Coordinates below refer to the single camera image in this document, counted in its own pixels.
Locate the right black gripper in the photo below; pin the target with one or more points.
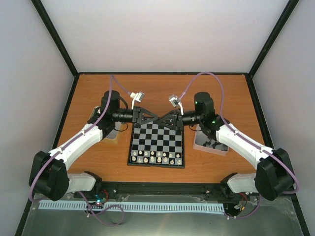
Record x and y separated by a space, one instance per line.
177 120

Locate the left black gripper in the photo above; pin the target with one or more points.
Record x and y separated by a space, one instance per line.
138 110

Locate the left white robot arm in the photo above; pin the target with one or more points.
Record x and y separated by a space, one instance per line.
49 172

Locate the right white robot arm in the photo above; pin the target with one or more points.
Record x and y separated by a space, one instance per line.
273 173

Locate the left green-lit circuit board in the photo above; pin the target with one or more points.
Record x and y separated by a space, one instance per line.
98 200

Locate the black and silver chessboard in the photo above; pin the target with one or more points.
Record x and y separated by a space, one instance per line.
152 137

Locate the right pink tray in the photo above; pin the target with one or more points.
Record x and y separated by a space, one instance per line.
200 138

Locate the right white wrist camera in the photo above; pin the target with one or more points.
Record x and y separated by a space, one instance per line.
176 102

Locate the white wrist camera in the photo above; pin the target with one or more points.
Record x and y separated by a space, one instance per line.
176 102
136 97

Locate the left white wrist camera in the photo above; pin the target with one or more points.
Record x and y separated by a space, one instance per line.
136 97

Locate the light blue cable duct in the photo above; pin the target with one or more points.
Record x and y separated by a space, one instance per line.
136 207

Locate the black aluminium frame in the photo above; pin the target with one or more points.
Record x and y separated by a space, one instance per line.
286 13

